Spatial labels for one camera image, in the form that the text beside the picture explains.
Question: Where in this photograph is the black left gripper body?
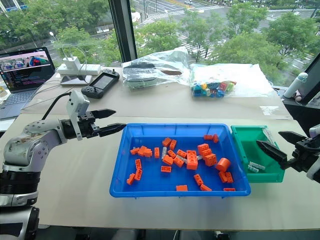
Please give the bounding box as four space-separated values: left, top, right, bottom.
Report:
77 111 101 139

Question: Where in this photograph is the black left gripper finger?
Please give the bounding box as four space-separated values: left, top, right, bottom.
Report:
97 123 127 138
91 108 117 120

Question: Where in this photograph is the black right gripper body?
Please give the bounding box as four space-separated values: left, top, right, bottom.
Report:
287 138 317 173

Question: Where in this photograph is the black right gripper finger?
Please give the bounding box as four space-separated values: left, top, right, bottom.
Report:
255 139 289 171
277 131 307 144

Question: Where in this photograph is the green plastic bin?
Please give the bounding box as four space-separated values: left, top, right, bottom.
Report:
230 124 286 184

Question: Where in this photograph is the bag of colourful bricks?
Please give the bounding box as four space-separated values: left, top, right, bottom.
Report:
189 62 276 99

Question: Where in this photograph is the black side desk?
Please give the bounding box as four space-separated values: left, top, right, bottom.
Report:
281 96 320 137

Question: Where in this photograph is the black handheld game controller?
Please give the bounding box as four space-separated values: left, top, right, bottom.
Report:
80 67 121 100

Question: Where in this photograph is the small clear plastic bag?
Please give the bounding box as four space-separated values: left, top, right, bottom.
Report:
259 104 280 116

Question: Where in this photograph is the flat phone with dark screen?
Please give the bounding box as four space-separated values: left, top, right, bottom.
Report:
60 74 94 87

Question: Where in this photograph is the white power strip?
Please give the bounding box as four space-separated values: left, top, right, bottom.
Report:
56 63 102 76

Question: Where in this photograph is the grey round device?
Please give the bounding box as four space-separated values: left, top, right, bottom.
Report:
123 61 159 89

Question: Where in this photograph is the white water bottle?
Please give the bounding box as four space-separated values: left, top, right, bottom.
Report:
282 72 309 99

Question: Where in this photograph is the orange cylinder block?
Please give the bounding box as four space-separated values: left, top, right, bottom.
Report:
215 157 232 173

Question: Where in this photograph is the white power adapter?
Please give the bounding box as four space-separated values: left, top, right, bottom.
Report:
61 56 82 74

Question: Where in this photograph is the black monitor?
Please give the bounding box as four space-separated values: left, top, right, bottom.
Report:
296 51 320 106

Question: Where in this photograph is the blue plastic tray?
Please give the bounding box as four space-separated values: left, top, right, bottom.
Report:
109 122 252 200

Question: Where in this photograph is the brown oval item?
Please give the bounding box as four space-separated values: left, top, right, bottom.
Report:
159 68 184 76

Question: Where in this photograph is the orange plastic building brick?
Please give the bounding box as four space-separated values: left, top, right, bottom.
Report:
185 149 199 171

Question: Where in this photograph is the grey open laptop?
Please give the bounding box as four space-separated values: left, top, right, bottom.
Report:
0 46 56 120

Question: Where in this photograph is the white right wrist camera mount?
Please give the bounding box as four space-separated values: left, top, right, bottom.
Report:
306 124 320 181

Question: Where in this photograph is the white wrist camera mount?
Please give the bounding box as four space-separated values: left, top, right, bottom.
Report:
306 124 320 181
65 89 91 141

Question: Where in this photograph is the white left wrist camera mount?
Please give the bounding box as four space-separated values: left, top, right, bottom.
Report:
65 89 91 141

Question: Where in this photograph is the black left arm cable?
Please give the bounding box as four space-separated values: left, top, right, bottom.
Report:
41 92 72 121

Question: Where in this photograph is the white laptop cable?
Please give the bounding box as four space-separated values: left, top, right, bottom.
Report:
20 83 62 111

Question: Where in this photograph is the white charger cable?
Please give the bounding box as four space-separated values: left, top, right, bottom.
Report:
60 43 89 74

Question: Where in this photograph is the dark window frame post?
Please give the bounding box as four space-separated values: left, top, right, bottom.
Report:
108 0 139 64

